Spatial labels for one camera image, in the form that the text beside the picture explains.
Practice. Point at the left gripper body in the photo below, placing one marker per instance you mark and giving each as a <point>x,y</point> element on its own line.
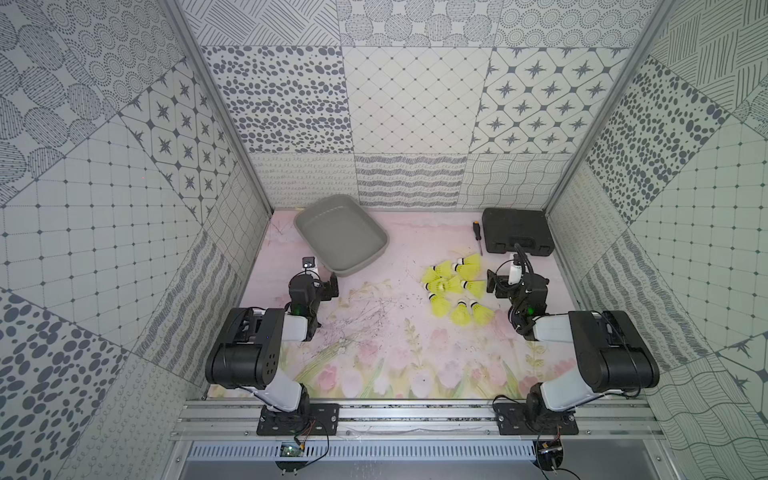
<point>327,287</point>

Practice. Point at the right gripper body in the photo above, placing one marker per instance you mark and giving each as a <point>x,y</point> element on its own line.
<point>495,282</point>

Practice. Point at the yellow shuttlecock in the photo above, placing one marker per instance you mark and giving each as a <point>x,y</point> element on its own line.
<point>476,288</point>
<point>442,286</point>
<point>481,314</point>
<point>468,268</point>
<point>461,315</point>
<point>440,306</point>
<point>430,275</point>
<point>445,269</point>

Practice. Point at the grey plastic storage box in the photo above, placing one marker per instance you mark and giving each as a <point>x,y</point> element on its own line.
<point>341,234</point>

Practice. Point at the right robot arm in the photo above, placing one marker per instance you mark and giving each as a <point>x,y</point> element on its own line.
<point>611,357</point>

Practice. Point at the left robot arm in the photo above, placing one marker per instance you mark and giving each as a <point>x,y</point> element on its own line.
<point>245,355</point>

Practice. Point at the black plastic tool case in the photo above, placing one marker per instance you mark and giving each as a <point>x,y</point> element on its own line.
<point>504,227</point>

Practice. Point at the green circuit board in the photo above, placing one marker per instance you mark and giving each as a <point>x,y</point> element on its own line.
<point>291,450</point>

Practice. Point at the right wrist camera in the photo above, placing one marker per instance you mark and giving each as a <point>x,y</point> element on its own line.
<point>515,270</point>

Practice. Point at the black handled screwdriver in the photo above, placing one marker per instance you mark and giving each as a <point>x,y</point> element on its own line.
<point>476,228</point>

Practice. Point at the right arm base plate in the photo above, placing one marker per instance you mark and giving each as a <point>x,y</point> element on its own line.
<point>517,419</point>

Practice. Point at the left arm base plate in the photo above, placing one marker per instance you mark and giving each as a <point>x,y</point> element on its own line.
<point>315,419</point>

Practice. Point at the aluminium mounting rail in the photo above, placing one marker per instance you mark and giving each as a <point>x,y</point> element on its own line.
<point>238,418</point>

